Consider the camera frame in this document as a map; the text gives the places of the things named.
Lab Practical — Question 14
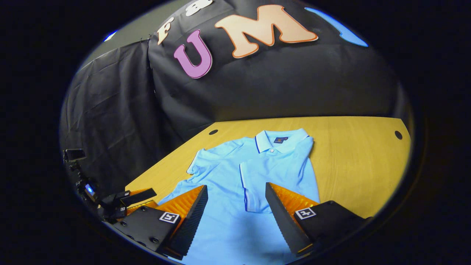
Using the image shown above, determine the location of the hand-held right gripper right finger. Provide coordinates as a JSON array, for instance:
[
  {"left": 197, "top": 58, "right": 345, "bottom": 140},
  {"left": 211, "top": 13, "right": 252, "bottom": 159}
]
[{"left": 265, "top": 182, "right": 372, "bottom": 257}]

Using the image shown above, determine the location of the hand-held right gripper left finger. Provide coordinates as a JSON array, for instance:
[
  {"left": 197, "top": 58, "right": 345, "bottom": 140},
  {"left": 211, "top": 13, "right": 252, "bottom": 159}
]
[{"left": 110, "top": 185, "right": 209, "bottom": 260}]

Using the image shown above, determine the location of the light blue T-shirt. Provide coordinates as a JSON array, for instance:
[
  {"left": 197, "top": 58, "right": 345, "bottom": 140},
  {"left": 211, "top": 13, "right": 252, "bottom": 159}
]
[{"left": 157, "top": 128, "right": 321, "bottom": 265}]

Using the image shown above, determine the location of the black backdrop cloth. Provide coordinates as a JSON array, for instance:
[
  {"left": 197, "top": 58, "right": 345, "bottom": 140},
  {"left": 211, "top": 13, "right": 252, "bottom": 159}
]
[{"left": 59, "top": 0, "right": 409, "bottom": 199}]

